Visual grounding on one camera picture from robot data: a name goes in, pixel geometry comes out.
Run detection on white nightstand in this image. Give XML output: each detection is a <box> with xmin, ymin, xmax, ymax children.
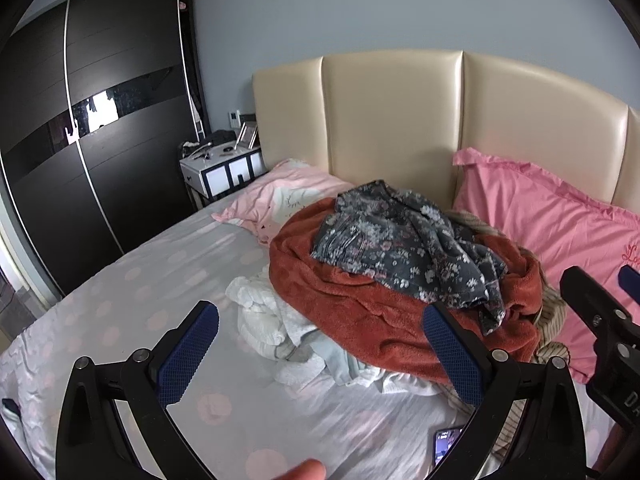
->
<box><xmin>179</xmin><ymin>142</ymin><xmax>268</xmax><ymax>201</ymax></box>

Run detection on smartphone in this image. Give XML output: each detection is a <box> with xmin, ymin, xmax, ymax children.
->
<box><xmin>432</xmin><ymin>425</ymin><xmax>466</xmax><ymax>473</ymax></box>

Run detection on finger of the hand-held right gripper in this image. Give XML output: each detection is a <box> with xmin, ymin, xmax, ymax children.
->
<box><xmin>618</xmin><ymin>265</ymin><xmax>640</xmax><ymax>306</ymax></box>
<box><xmin>560</xmin><ymin>266</ymin><xmax>633</xmax><ymax>333</ymax></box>

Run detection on dark floral denim pants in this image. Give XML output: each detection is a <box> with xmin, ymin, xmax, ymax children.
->
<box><xmin>311</xmin><ymin>180</ymin><xmax>521</xmax><ymax>336</ymax></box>

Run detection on black sliding door wardrobe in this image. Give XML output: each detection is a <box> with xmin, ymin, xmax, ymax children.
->
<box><xmin>0</xmin><ymin>0</ymin><xmax>201</xmax><ymax>296</ymax></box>

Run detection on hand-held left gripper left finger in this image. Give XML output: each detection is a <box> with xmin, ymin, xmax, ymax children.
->
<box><xmin>56</xmin><ymin>301</ymin><xmax>221</xmax><ymax>480</ymax></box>

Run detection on beige striped garment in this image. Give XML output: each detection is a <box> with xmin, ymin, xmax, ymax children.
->
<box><xmin>442</xmin><ymin>210</ymin><xmax>568</xmax><ymax>461</ymax></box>

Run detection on bed with polka dot sheet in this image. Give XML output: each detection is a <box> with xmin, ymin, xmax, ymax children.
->
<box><xmin>0</xmin><ymin>157</ymin><xmax>640</xmax><ymax>480</ymax></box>

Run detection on person's left hand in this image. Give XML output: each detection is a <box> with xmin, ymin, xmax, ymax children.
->
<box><xmin>272</xmin><ymin>459</ymin><xmax>328</xmax><ymax>480</ymax></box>

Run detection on bright pink pillow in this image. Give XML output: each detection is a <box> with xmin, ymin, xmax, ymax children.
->
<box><xmin>452</xmin><ymin>147</ymin><xmax>640</xmax><ymax>383</ymax></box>

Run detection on rust red fleece blanket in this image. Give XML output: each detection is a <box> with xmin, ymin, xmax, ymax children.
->
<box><xmin>268</xmin><ymin>196</ymin><xmax>543</xmax><ymax>383</ymax></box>

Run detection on photo frame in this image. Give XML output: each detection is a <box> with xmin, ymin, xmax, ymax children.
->
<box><xmin>236</xmin><ymin>121</ymin><xmax>258</xmax><ymax>150</ymax></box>

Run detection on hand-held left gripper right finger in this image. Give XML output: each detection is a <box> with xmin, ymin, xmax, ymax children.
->
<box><xmin>422</xmin><ymin>302</ymin><xmax>587</xmax><ymax>480</ymax></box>

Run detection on light pink printed pillow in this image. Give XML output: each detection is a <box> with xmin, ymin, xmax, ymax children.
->
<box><xmin>211</xmin><ymin>158</ymin><xmax>353</xmax><ymax>246</ymax></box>

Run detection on dark bag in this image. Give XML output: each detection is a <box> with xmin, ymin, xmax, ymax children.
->
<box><xmin>200</xmin><ymin>130</ymin><xmax>238</xmax><ymax>148</ymax></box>

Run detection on cream padded headboard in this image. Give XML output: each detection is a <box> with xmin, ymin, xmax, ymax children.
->
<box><xmin>251</xmin><ymin>49</ymin><xmax>640</xmax><ymax>211</ymax></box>

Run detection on pale blue garment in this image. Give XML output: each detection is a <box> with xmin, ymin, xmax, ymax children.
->
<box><xmin>272</xmin><ymin>330</ymin><xmax>451</xmax><ymax>396</ymax></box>

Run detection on fluffy white garment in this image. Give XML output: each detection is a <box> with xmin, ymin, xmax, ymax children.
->
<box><xmin>225</xmin><ymin>267</ymin><xmax>321</xmax><ymax>361</ymax></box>

